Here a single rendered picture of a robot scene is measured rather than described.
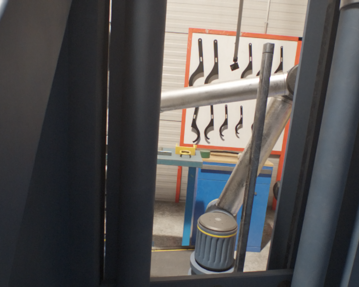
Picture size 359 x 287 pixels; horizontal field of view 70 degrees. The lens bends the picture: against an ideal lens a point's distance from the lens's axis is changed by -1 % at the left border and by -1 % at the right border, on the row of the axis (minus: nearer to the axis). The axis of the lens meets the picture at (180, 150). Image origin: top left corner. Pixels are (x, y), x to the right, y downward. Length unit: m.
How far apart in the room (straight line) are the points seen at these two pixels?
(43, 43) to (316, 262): 0.63
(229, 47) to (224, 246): 2.85
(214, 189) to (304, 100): 1.94
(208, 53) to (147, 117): 3.25
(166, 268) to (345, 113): 1.26
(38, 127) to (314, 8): 0.72
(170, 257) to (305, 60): 1.30
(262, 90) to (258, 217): 2.23
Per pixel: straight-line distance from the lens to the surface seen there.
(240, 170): 1.47
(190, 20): 3.76
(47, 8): 0.20
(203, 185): 2.58
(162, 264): 1.62
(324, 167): 0.60
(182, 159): 1.86
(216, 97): 1.23
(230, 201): 1.52
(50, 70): 0.20
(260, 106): 0.65
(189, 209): 2.17
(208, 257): 1.34
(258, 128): 0.66
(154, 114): 0.44
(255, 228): 2.85
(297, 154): 0.78
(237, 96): 1.22
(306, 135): 0.78
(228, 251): 1.34
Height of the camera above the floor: 1.48
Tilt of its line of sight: 11 degrees down
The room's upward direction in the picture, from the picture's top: 5 degrees clockwise
